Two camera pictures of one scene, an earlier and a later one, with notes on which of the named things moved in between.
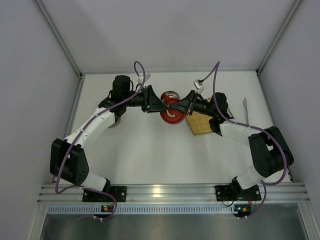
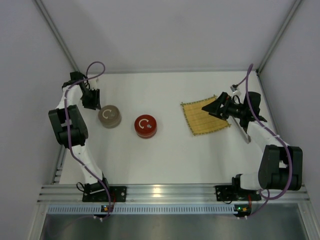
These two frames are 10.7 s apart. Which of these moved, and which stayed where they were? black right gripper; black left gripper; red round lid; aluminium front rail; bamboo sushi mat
Moved: black right gripper; red round lid; black left gripper
Stayed: bamboo sushi mat; aluminium front rail
